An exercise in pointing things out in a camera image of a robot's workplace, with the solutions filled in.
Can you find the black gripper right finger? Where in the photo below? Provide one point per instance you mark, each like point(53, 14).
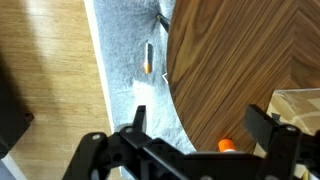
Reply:
point(260, 125)

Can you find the orange tipped marker on rug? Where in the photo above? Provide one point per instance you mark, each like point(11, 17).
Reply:
point(148, 58)

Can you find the round wooden side table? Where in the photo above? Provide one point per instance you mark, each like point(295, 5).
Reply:
point(224, 55)

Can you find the black table leg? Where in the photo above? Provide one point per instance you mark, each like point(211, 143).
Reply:
point(164, 22)

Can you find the grey shaggy rug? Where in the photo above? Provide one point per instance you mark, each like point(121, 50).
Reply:
point(120, 30)

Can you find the cardboard box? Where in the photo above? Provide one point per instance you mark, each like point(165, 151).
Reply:
point(295, 146)

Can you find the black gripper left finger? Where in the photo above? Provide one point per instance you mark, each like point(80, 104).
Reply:
point(139, 121)

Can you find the orange capped glue stick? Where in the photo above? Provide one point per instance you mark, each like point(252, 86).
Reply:
point(226, 145)

